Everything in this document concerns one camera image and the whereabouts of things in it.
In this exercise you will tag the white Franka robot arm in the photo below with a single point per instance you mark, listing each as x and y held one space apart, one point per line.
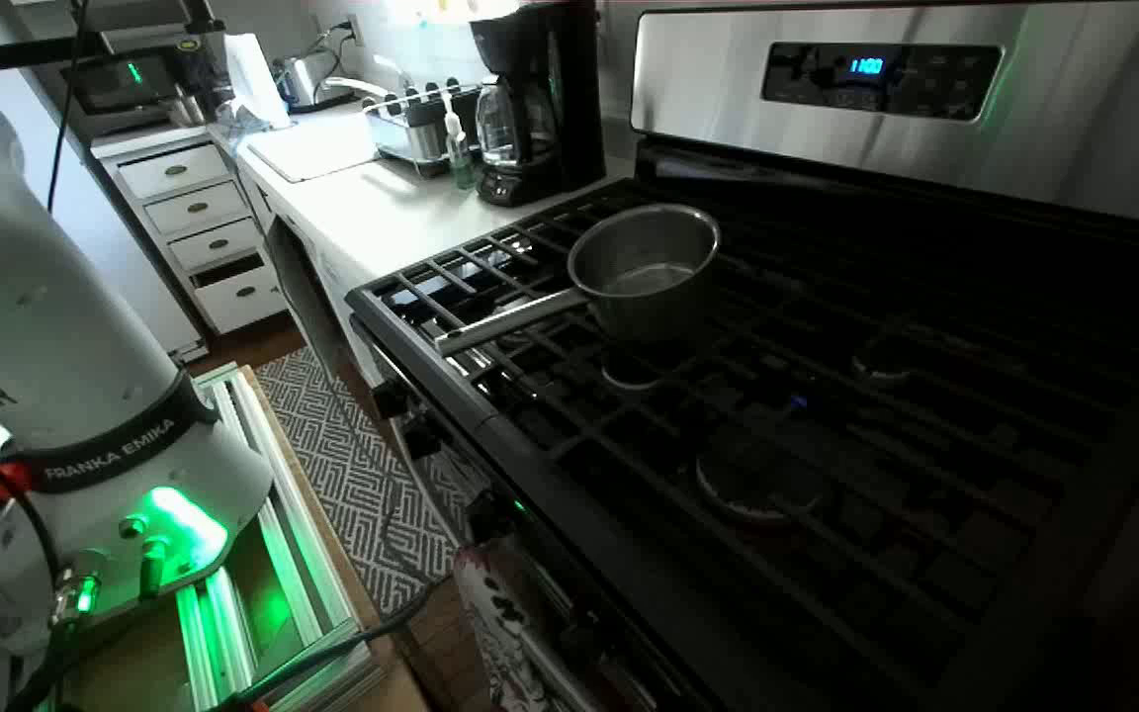
43 342

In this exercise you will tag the black round gas burner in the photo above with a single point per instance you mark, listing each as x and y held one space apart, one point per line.
636 378
908 358

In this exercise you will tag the black stove knob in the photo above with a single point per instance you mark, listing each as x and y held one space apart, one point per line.
494 515
395 396
421 436

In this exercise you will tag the large black gas burner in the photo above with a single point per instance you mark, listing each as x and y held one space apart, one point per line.
761 478

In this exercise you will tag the small dish soap bottle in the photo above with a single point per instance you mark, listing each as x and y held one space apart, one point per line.
459 151

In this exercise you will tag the black drip coffee maker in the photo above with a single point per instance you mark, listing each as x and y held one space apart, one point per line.
535 121

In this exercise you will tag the grey patterned rug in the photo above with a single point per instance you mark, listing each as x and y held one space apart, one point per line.
358 477

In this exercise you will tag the white kitchen counter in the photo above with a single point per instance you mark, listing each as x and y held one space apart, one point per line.
375 220

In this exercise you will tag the patterned dish towel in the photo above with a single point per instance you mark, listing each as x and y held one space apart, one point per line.
512 632

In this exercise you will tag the black cast iron stove grate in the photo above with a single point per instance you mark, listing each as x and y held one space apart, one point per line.
888 449

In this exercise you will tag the white cutting board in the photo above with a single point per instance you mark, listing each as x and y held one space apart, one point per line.
314 149

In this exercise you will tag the aluminium profile robot stand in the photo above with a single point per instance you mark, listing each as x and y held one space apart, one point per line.
267 577

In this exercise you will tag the metal kettle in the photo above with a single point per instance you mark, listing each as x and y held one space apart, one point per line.
301 79

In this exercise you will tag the white drawer cabinet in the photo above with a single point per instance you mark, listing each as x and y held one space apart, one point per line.
200 221

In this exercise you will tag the white plastic bag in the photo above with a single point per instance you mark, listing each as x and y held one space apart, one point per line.
256 79

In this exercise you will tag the black toaster oven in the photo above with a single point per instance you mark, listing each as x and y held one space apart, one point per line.
122 87

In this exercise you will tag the black gas stove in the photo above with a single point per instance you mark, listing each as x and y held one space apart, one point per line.
1057 104

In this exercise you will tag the black metal bar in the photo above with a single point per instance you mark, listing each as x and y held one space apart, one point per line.
17 54

